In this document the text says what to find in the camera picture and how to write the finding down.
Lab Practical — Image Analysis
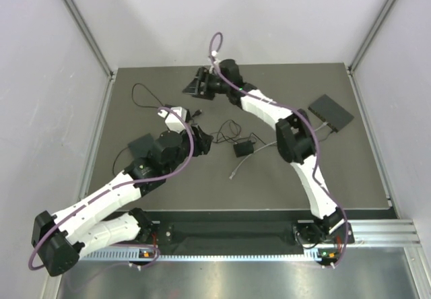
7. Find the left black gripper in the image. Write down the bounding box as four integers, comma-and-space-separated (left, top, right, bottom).
165, 124, 213, 176

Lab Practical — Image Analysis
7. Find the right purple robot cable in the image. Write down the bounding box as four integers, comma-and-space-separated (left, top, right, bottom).
209, 32, 350, 266

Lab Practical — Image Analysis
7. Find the black power brick adapter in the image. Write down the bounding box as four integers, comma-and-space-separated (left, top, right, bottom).
127, 133, 154, 159

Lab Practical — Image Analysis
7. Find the small black wall adapter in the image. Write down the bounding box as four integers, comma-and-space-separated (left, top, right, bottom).
233, 141, 255, 158

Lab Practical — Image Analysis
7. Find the thin black adapter cord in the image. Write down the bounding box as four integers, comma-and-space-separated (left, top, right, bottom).
210, 119, 275, 152

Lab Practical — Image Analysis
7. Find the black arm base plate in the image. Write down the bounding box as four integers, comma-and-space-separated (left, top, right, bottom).
114, 209, 354, 256

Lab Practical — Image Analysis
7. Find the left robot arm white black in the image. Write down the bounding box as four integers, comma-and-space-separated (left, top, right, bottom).
31, 125, 213, 277

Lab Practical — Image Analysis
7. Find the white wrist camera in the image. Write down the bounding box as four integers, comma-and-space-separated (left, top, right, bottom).
158, 106, 187, 133
209, 51, 220, 74

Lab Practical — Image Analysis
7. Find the grey slotted cable duct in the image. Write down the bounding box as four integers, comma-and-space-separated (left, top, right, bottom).
67, 246, 341, 263

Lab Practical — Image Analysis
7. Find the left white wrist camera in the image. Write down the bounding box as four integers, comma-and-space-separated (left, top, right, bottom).
158, 106, 187, 133

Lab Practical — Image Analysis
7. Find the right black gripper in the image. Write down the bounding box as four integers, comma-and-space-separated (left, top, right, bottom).
185, 67, 232, 101

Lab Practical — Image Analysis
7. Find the thin black power cord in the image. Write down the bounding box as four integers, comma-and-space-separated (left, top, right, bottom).
112, 83, 203, 175

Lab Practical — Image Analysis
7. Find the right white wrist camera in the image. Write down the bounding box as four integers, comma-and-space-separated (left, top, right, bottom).
209, 51, 220, 74

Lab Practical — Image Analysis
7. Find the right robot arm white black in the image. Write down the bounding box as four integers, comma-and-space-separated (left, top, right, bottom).
183, 59, 349, 244

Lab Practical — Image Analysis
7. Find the grey ethernet cable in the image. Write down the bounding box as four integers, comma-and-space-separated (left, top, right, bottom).
228, 122, 333, 180

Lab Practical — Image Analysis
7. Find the dark grey network switch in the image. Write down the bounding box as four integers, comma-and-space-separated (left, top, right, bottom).
308, 94, 354, 133

